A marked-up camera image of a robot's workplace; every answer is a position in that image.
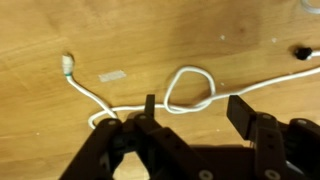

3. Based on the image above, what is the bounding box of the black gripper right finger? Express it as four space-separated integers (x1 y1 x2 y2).
226 94 320 180

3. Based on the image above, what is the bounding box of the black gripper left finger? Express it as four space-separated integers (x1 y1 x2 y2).
59 94 214 180

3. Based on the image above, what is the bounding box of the white cord with black end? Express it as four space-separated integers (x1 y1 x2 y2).
61 0 320 130

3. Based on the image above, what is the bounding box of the small clear tape piece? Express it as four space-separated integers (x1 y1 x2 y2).
98 69 128 83

